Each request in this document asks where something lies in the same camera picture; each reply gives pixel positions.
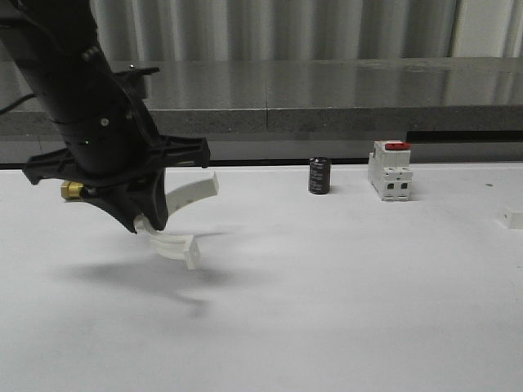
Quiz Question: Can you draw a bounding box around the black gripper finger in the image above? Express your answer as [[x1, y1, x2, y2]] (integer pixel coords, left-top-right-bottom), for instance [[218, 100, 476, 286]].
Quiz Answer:
[[128, 169, 168, 231], [83, 185, 139, 234]]

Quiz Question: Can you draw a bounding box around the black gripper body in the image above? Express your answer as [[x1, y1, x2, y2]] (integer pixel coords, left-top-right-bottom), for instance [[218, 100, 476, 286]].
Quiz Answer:
[[22, 67, 210, 195]]

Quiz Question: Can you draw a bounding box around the white half pipe clamp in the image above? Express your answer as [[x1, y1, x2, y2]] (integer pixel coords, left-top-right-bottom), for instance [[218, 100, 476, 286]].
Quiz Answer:
[[502, 211, 523, 229], [133, 171, 221, 270]]

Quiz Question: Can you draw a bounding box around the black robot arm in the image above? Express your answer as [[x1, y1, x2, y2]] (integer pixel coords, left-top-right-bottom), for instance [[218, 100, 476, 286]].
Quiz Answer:
[[1, 1, 210, 230]]

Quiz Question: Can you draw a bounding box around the brass valve red handwheel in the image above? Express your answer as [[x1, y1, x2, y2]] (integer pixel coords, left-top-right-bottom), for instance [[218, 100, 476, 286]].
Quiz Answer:
[[60, 180, 84, 202]]

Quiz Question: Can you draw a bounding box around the grey corrugated curtain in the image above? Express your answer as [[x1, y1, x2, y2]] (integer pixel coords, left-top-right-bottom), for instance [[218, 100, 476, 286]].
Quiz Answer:
[[92, 1, 522, 61]]

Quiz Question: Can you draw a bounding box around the black cylindrical capacitor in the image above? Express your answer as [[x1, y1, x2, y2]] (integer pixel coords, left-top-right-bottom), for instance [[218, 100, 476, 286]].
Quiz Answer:
[[308, 157, 331, 195]]

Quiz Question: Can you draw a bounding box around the grey stone counter ledge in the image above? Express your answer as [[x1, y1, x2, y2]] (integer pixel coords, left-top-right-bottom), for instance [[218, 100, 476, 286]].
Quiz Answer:
[[0, 56, 523, 138]]

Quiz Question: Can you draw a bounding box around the white circuit breaker red switch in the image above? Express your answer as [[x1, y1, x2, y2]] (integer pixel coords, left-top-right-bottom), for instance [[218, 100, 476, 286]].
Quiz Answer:
[[368, 140, 413, 202]]

